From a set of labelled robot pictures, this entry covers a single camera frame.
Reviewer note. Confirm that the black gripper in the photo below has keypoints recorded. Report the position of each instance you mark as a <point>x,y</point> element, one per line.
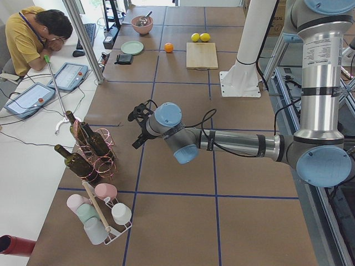
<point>143,132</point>

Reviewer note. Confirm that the light green plate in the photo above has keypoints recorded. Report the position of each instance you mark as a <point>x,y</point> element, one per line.
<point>132,47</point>

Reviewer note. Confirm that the dark green wine bottle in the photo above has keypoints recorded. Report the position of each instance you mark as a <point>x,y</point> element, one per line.
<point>95,140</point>

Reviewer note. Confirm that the white cup on rack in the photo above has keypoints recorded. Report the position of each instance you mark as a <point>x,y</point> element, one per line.
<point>121,214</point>

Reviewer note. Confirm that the folded grey cloth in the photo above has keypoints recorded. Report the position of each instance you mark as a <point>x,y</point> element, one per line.
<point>124,59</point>

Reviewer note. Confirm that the light green cup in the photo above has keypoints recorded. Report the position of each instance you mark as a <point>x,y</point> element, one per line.
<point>85,212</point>

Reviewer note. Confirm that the pale pink cup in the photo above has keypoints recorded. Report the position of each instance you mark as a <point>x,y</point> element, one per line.
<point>74,201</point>

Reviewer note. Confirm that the orange mandarin fruit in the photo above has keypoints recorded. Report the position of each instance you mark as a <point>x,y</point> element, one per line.
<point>169,47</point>

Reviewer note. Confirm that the far teach pendant tablet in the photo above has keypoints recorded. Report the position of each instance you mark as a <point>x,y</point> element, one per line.
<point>70,75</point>

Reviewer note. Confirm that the teach pendant tablet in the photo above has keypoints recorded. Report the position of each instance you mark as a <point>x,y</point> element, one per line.
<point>70,75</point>
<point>30,101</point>

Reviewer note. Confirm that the bamboo cutting board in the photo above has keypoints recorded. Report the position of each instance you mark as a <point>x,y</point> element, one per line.
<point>201,56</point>

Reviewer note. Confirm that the light blue cup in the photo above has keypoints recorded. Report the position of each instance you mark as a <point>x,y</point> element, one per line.
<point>95,231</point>

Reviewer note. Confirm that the black computer mouse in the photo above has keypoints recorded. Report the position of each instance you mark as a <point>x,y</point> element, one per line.
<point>78,53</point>

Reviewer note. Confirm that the pink bowl with ice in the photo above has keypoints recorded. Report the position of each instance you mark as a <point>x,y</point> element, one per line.
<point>142,28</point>

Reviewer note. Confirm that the upper yellow lemon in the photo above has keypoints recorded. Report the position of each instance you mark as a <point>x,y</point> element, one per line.
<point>195,37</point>

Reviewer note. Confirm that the yellow lemon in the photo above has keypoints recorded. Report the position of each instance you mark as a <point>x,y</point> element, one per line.
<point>195,37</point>
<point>205,37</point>

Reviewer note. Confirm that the steel ice scoop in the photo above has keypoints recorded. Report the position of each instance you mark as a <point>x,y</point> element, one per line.
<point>143,20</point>

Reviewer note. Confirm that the lower yellow lemon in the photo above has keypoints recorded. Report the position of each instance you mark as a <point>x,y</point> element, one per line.
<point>205,37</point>

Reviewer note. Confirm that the near teach pendant tablet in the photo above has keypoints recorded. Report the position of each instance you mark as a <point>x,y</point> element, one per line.
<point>30,101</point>

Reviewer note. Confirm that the green tipped grabber stick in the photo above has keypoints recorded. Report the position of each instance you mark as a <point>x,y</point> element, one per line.
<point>53,84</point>

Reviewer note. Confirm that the person in yellow shirt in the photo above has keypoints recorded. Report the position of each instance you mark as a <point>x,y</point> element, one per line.
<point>33,33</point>

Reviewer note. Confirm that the red cylinder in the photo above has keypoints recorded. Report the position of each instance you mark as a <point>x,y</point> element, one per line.
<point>11,245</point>

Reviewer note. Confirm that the copper wire bottle rack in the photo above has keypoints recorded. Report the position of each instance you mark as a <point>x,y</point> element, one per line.
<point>103,165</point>

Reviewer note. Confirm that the white wire cup rack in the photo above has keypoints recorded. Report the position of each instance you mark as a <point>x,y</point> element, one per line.
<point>103,210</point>

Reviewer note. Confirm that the aluminium frame post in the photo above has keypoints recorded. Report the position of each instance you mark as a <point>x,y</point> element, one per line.
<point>84,39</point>

